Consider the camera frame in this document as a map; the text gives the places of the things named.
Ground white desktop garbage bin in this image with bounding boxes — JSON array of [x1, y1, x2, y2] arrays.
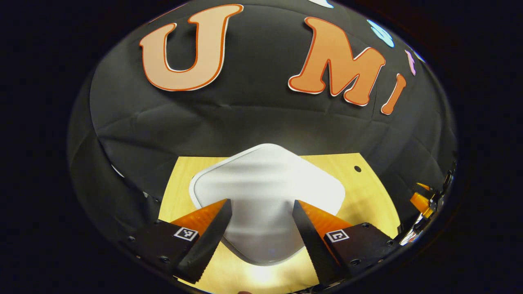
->
[[189, 143, 346, 267]]

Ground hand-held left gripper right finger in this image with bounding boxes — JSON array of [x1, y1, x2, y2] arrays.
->
[[292, 199, 403, 288]]

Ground black backdrop cloth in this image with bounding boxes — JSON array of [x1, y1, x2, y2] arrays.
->
[[67, 0, 458, 254]]

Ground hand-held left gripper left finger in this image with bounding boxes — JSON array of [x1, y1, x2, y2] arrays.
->
[[123, 198, 232, 284]]

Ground wooden desktop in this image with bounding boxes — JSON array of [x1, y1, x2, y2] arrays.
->
[[159, 153, 402, 294]]

